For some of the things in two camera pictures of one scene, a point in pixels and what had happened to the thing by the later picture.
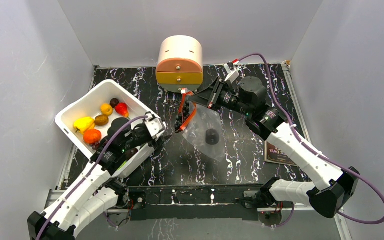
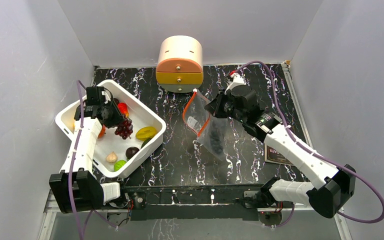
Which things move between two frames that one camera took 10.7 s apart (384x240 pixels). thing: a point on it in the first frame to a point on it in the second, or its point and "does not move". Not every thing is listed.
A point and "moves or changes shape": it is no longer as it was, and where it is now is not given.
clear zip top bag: x=201 y=119 moves or changes shape
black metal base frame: x=215 y=201 does not move
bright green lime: x=122 y=165 does not move
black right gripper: x=213 y=97 to x=216 y=106
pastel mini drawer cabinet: x=180 y=65 does not move
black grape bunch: x=182 y=116 to x=216 y=140
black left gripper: x=156 y=143 to x=118 y=118
